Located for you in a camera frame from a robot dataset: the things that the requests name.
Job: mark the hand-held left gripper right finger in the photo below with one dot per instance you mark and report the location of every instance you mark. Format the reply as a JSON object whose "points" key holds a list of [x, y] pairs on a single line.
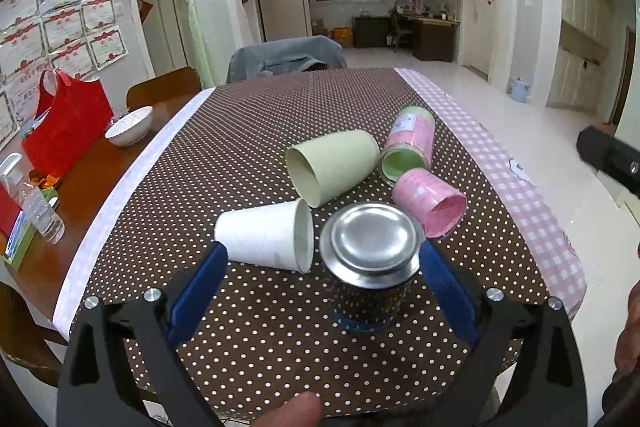
{"points": [[450, 297]]}

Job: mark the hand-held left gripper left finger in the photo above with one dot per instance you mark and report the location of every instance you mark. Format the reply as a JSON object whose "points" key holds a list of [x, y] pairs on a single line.
{"points": [[195, 297]]}

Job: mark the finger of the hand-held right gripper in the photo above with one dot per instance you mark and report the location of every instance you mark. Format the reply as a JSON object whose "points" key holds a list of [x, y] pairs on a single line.
{"points": [[607, 154]]}

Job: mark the white paper cup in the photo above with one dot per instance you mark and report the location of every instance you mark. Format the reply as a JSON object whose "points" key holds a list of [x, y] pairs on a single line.
{"points": [[260, 234]]}

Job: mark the pink and green labelled cup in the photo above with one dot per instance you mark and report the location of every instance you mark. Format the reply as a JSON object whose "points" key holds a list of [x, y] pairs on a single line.
{"points": [[412, 129]]}

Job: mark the light green cup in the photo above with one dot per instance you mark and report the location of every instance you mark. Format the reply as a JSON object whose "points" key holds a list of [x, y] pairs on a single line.
{"points": [[340, 157]]}

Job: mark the person's left hand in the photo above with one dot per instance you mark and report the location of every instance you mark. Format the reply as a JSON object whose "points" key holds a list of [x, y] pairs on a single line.
{"points": [[292, 412]]}

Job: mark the person's right hand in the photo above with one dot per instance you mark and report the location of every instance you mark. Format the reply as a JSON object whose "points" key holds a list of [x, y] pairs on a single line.
{"points": [[629, 337]]}

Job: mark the metal tin can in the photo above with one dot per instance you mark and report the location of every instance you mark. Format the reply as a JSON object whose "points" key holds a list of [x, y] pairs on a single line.
{"points": [[367, 237]]}

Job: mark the pink checked cloth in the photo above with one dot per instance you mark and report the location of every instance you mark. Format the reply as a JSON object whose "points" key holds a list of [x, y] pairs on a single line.
{"points": [[505, 167]]}

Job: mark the light blue bucket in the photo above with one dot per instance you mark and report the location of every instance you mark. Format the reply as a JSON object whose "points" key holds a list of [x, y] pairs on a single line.
{"points": [[519, 89]]}

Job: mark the white cloth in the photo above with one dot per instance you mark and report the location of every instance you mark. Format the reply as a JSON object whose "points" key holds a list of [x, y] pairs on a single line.
{"points": [[125, 197]]}

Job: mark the clear plastic bottle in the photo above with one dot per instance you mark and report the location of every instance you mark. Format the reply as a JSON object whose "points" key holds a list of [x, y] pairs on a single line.
{"points": [[42, 214]]}

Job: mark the wooden chair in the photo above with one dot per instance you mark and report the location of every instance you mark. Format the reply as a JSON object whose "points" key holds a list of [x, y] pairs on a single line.
{"points": [[160, 84], [25, 337]]}

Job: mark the green box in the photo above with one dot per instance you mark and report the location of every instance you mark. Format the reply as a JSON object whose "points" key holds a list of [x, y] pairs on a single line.
{"points": [[22, 242]]}

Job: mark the white bowl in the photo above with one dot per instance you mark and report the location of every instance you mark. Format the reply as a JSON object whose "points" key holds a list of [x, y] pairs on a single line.
{"points": [[127, 124]]}

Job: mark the white door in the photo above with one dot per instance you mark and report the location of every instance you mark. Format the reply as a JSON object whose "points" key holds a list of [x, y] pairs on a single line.
{"points": [[475, 17]]}

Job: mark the brown polka dot tablecloth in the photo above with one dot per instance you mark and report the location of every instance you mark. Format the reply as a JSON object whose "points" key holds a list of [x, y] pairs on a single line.
{"points": [[280, 107]]}

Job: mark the dark wooden desk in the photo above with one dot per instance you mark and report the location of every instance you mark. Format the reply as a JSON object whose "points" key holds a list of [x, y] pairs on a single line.
{"points": [[430, 37]]}

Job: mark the red bag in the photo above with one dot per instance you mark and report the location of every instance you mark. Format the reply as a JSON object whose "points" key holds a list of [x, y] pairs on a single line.
{"points": [[70, 122]]}

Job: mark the desk chair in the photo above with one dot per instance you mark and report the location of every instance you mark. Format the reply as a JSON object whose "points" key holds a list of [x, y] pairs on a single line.
{"points": [[401, 32]]}

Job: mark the grey jacket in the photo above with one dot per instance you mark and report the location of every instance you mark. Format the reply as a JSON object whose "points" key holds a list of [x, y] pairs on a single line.
{"points": [[285, 54]]}

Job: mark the orange box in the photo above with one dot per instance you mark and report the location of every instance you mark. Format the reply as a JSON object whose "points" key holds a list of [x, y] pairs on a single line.
{"points": [[343, 37]]}

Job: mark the white refrigerator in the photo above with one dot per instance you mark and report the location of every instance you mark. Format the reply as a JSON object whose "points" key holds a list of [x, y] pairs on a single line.
{"points": [[282, 7]]}

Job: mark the cream wall cabinets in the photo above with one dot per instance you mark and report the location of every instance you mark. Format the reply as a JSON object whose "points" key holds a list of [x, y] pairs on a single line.
{"points": [[575, 32]]}

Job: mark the group of wall certificates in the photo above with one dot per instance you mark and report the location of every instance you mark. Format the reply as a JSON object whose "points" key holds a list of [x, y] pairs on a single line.
{"points": [[60, 17]]}

